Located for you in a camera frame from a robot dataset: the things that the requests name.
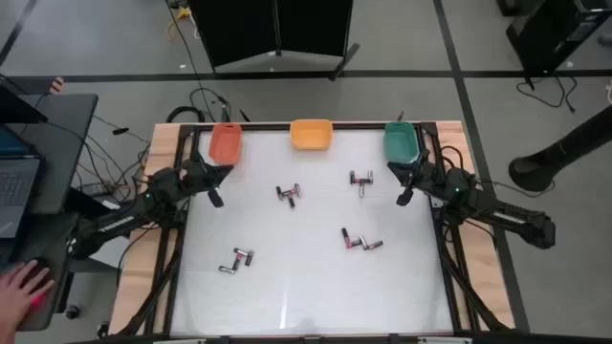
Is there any orange plastic bin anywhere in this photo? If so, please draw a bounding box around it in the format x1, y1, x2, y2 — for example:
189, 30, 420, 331
208, 122, 244, 166

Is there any black aluminium table frame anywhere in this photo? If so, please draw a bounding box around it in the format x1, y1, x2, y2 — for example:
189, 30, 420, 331
114, 121, 515, 338

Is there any yellow plastic bin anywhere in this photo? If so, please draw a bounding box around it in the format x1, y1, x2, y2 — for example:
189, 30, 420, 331
289, 118, 334, 152

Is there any black computer tower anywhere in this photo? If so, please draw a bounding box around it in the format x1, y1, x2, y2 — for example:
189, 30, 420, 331
505, 0, 612, 77

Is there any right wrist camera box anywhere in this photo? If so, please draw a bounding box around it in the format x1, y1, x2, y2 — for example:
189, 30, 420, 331
395, 185, 415, 207

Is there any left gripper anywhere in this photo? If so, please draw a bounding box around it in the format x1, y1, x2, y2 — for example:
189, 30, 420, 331
183, 160, 235, 192

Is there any long black floor cable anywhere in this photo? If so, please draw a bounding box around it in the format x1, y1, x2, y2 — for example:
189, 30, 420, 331
164, 0, 215, 121

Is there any black cable with plug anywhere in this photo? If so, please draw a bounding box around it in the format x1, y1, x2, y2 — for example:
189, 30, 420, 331
514, 75, 579, 115

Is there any person's hand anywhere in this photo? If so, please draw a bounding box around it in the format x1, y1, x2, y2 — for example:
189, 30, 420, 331
0, 260, 56, 344

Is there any grey laptop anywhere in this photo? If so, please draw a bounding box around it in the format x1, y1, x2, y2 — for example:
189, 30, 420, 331
0, 124, 43, 240

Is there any black flat screen lid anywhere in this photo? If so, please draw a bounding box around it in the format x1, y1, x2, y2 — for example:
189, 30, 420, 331
0, 75, 49, 125

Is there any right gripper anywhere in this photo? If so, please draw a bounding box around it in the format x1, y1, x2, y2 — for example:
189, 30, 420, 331
387, 161, 447, 193

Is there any black tapered post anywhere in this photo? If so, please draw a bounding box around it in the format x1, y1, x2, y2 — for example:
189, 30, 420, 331
508, 103, 612, 193

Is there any yellow cable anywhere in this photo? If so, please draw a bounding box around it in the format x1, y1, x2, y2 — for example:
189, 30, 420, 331
165, 5, 202, 42

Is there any teal plastic bin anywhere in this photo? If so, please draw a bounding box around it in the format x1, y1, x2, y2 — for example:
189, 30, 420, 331
382, 121, 422, 165

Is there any white grey box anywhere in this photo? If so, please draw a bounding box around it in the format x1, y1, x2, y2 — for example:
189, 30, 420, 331
88, 236, 126, 268

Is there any black desk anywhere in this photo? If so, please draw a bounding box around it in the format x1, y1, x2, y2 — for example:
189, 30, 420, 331
0, 93, 99, 333

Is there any black cable bundle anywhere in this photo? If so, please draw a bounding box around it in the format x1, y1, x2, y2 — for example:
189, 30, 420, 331
189, 87, 233, 123

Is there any black flat panel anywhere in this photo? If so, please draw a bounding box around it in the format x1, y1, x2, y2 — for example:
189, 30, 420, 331
64, 186, 120, 219

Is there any black coiled cable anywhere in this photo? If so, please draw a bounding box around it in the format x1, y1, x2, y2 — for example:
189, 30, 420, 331
165, 105, 207, 124

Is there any black folding screen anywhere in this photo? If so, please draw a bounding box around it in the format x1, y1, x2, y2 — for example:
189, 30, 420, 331
187, 0, 361, 81

